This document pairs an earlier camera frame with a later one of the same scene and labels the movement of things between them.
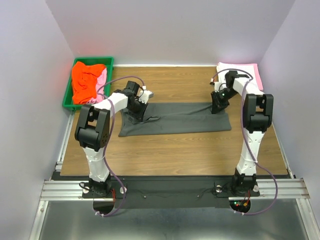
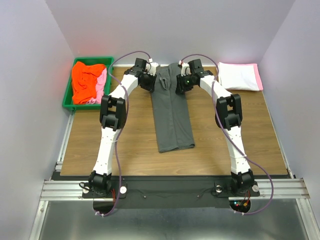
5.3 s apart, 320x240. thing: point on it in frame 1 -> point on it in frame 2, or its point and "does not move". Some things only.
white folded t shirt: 244,70 does not move
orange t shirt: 83,81 does not move
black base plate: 171,192 does not move
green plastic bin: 107,61 does not move
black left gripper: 139,115 -> 150,87
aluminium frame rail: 72,190 does not move
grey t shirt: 165,118 -> 171,111
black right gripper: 217,105 -> 181,88
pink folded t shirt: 258,75 does not move
